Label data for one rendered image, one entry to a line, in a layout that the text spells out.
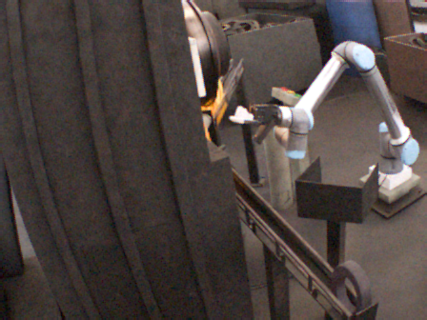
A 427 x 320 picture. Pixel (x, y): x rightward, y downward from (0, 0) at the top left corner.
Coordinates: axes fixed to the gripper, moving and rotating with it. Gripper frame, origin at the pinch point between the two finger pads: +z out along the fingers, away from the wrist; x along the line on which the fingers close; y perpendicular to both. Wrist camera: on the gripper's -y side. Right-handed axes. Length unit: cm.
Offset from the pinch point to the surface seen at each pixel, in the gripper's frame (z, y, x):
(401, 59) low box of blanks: -211, 36, -121
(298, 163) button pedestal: -65, -35, -51
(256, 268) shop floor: -23, -71, -3
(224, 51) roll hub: 17.7, 31.4, 27.0
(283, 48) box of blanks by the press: -126, 18, -194
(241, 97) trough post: -43, -7, -86
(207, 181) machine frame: 33, -3, 61
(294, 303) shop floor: -24, -71, 38
